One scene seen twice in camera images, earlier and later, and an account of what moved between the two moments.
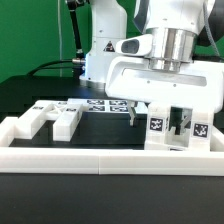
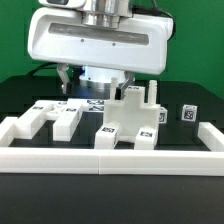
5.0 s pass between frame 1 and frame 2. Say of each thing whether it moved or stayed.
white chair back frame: stayed
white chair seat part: moved
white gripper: moved
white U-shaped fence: stayed
